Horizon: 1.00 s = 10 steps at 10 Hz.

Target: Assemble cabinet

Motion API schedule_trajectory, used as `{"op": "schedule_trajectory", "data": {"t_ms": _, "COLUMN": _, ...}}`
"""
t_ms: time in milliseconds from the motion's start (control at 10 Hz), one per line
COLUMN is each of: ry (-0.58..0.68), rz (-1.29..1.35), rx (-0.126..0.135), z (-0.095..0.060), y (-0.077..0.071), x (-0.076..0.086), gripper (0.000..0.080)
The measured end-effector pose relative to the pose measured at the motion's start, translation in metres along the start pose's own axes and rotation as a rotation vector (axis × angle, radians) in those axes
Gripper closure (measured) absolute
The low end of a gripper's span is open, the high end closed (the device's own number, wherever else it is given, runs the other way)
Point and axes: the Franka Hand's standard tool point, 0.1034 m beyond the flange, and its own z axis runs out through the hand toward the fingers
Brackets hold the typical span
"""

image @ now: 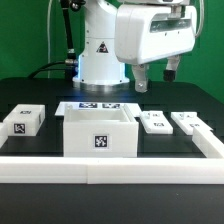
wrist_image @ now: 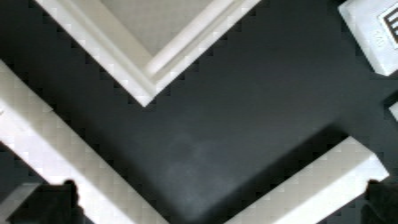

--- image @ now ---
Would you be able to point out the white cabinet body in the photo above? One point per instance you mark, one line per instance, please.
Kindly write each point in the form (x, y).
(100, 133)

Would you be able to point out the white marker base sheet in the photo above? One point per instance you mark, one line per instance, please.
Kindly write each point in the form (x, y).
(133, 107)

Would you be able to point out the white cabinet door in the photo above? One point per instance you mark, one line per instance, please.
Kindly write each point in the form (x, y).
(154, 122)
(187, 121)

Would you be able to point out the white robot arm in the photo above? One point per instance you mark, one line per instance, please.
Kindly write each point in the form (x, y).
(97, 68)

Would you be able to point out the white cabinet top block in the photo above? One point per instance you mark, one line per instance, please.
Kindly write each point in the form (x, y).
(25, 120)

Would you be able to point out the white U-shaped fence frame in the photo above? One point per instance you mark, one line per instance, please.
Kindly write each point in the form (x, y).
(206, 170)

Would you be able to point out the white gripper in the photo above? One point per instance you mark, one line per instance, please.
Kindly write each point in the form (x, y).
(146, 33)

